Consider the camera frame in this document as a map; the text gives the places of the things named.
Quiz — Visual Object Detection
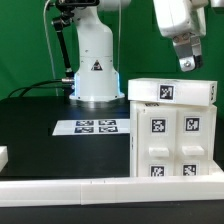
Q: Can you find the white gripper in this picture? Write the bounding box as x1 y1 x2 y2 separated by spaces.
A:
153 0 207 72

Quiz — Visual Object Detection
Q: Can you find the white cabinet door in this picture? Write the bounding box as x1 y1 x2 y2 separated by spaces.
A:
137 109 176 177
175 107 209 176

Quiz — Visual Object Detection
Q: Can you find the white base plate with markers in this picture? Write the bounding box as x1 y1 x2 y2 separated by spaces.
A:
52 119 130 136

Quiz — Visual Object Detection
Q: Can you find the white L-shaped fence frame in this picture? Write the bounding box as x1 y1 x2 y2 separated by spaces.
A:
0 159 224 207

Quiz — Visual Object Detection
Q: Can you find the white long cabinet top block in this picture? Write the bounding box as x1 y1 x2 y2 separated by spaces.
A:
128 78 217 106

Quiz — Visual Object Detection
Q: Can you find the grey thin cable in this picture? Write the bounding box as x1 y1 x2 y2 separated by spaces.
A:
42 0 60 97

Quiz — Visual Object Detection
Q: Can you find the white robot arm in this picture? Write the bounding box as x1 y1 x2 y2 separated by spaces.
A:
70 0 224 105

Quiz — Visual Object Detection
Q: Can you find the white block at left edge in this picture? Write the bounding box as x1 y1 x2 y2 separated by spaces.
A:
0 146 8 172

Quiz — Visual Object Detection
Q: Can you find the black cable bundle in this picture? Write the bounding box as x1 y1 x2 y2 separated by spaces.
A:
7 77 75 98

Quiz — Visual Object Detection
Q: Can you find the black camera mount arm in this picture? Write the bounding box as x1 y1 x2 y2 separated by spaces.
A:
51 0 100 78

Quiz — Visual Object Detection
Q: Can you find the white cabinet body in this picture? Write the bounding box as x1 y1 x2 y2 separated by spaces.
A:
130 101 217 177

